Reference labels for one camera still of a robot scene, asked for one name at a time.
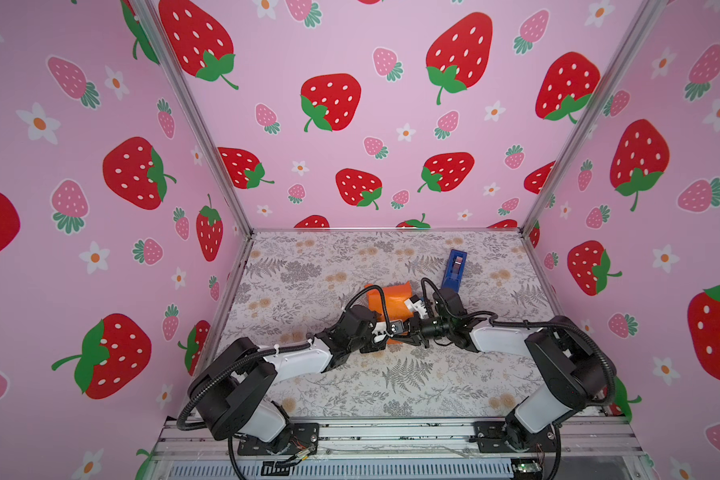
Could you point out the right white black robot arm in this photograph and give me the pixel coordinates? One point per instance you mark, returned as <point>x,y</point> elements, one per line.
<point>576,373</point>

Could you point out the left aluminium corner post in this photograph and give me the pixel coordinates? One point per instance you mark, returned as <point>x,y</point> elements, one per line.
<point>156,35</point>

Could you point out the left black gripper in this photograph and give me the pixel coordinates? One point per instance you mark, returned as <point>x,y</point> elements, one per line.
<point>373,346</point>

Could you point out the aluminium corner post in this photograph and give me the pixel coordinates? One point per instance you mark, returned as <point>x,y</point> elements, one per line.
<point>638,31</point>
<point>156,35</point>

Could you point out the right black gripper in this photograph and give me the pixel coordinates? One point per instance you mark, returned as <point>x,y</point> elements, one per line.
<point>407,337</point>

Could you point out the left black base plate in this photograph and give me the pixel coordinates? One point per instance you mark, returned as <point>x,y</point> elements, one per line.
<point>293,440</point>

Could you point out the aluminium front frame rail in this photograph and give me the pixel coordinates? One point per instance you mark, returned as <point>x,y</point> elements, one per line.
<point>413,448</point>

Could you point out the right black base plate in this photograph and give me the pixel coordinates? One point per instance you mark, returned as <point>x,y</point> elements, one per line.
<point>497,437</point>

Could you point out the blue tape dispenser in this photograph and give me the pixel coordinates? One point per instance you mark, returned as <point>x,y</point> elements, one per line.
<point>454,271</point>

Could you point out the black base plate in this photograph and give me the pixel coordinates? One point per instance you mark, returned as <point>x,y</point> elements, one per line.
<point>497,437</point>
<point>293,440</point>

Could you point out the right aluminium corner post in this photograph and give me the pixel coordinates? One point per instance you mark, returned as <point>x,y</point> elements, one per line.
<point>638,31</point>

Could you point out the orange yellow wrapping paper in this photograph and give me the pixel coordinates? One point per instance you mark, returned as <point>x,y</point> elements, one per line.
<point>395,296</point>

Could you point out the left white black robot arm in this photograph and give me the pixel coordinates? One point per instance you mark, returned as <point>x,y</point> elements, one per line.
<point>228,397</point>

